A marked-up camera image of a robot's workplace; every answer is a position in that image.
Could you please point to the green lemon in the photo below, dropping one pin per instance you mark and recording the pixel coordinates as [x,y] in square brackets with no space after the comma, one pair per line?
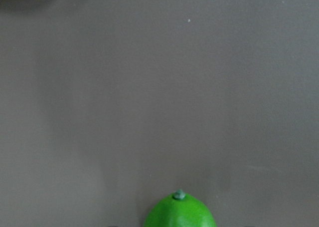
[180,209]

